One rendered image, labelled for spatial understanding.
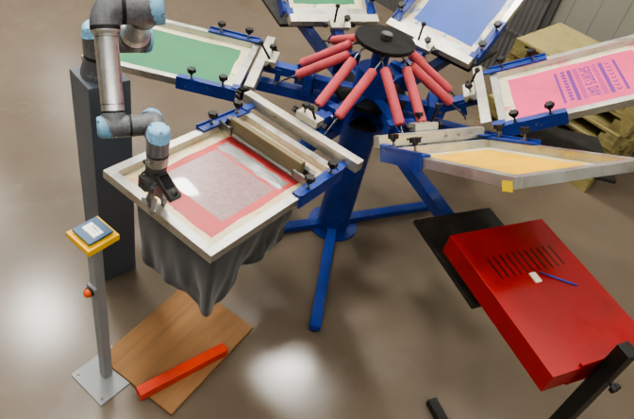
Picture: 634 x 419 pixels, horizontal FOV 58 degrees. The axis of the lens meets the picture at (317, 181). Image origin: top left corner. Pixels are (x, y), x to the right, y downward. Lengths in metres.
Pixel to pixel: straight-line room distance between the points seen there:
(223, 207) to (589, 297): 1.38
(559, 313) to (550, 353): 0.19
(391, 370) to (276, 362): 0.59
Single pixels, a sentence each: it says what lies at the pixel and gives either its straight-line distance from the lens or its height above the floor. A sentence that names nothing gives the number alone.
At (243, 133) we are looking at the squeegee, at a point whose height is 1.05.
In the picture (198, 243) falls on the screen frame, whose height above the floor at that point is 1.04.
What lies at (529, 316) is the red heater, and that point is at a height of 1.10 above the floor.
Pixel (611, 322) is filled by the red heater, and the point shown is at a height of 1.10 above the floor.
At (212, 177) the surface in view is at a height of 0.99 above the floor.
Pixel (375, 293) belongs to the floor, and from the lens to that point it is 3.39.
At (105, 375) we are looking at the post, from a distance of 2.90.
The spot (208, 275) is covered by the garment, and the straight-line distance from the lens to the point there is 2.25.
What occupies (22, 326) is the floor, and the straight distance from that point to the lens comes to 3.16.
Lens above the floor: 2.53
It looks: 40 degrees down
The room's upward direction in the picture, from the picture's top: 14 degrees clockwise
